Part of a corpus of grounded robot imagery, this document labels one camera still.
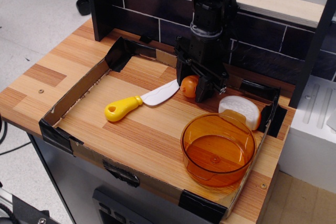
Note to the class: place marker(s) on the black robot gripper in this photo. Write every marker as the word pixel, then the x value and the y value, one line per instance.
pixel 202 58

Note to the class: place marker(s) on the orange plastic toy carrot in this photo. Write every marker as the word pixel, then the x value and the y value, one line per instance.
pixel 189 85

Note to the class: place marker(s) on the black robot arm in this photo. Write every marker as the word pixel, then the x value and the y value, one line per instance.
pixel 212 20

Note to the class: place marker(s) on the transparent orange plastic pot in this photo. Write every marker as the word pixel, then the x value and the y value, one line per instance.
pixel 218 148

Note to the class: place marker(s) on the taped cardboard fence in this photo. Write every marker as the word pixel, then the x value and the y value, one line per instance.
pixel 133 170

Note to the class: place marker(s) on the white toy food slice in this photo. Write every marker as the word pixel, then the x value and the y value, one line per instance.
pixel 244 107

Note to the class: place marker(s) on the black brick pattern backsplash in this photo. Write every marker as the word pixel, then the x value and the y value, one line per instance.
pixel 272 37

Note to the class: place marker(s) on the black caster wheel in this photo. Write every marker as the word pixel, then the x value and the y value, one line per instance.
pixel 83 7

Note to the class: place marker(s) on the white block with grooves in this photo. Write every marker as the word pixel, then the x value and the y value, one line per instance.
pixel 309 150

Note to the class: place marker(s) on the yellow handled white toy knife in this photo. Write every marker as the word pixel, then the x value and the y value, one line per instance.
pixel 116 110

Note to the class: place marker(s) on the black metal bracket with screw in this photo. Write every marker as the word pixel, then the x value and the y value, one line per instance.
pixel 14 210

